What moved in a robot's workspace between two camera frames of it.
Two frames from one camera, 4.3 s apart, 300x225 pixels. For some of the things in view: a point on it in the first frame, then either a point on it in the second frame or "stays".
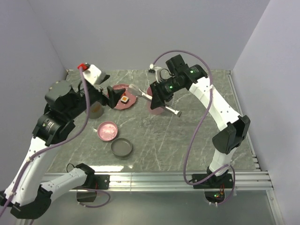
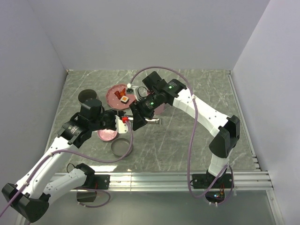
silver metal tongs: (134, 90) to (155, 120)
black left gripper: (114, 95) to (113, 113)
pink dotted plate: (131, 98) stays
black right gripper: (157, 100) to (138, 120)
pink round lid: (107, 131) stays
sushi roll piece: (124, 99) stays
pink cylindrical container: (157, 111) stays
